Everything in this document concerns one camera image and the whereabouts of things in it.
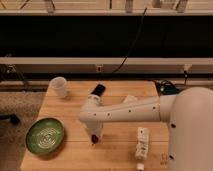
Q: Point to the green ceramic plate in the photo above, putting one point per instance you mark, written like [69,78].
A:
[44,136]

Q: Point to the red chili pepper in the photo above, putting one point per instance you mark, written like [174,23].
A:
[94,139]

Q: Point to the white power strip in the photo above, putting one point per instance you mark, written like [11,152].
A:
[142,146]

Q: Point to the white wall outlet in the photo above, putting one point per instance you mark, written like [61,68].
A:
[99,68]

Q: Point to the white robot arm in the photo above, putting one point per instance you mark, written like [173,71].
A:
[189,115]

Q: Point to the white plug adapter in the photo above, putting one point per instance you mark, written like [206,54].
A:
[140,167]

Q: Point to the white sponge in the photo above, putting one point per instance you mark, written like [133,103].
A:
[129,98]

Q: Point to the white plastic cup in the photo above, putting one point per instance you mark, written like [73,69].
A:
[58,84]

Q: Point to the black chair base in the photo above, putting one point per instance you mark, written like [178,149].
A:
[14,120]

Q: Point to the black smartphone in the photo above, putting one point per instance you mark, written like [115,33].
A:
[98,90]

